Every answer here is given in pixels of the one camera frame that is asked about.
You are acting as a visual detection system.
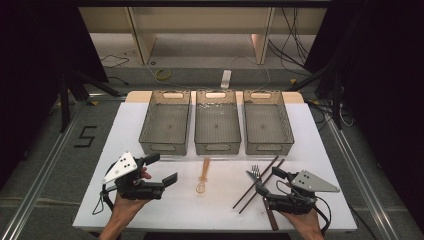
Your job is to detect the beige wooden shelf unit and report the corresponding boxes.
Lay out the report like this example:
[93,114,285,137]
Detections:
[78,6,328,66]

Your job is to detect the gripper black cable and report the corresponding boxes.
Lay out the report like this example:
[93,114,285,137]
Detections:
[92,184,116,216]
[275,179,333,235]

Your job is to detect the wooden spoon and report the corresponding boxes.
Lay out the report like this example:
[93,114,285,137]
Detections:
[195,157,212,195]

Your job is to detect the aluminium floor rail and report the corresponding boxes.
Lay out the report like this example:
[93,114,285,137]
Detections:
[0,94,127,240]
[307,99,401,240]

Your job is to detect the black curtain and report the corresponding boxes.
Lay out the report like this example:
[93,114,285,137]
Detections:
[0,0,110,189]
[303,0,424,232]

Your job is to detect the white table mat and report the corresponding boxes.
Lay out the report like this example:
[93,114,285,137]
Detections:
[72,100,358,232]

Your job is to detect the steel fork with wooden handle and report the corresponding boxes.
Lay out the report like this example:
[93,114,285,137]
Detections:
[250,164,280,232]

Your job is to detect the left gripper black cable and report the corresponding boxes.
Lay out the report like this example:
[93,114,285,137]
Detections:
[92,184,116,216]

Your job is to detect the white power strip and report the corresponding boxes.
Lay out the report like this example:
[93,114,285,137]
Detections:
[220,69,232,90]

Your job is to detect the steel knife with wooden handle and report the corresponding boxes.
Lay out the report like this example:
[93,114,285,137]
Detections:
[245,169,269,196]

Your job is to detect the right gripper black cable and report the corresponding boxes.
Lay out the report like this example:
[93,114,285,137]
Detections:
[275,179,333,235]

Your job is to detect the thin black floor cable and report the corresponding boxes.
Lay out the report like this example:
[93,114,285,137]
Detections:
[99,54,131,87]

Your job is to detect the bundle of black cables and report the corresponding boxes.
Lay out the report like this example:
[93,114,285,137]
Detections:
[267,7,317,77]

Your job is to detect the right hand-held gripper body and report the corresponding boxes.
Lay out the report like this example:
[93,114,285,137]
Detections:
[265,169,341,216]

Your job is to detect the yellow tape roll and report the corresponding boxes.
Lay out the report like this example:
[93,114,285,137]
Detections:
[155,68,172,81]

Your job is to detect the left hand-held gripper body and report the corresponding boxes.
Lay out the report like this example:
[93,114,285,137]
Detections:
[100,151,167,202]

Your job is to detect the person's right hand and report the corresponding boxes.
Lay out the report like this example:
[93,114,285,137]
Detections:
[280,207,324,235]

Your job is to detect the black metal stand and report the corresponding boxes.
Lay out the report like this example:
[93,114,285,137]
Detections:
[58,68,124,134]
[285,62,345,131]

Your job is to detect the smoky clear plastic bin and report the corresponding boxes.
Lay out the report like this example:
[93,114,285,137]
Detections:
[243,89,296,156]
[194,89,242,156]
[138,89,192,156]

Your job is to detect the person's left hand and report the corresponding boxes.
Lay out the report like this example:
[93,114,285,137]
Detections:
[111,166,153,220]

